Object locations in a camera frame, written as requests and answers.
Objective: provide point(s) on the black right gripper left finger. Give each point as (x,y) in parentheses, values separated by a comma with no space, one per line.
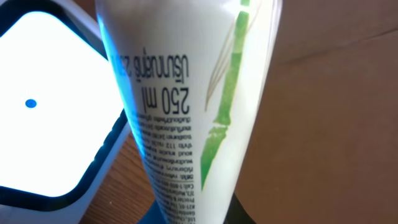
(153,215)

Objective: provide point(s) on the white tube gold cap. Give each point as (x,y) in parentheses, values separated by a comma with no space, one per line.
(191,75)

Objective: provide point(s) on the white barcode scanner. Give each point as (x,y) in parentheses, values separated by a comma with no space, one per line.
(62,119)

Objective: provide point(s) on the brown cardboard backdrop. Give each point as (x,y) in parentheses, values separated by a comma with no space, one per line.
(324,147)

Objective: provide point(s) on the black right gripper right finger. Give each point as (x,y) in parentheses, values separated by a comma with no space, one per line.
(236,213)

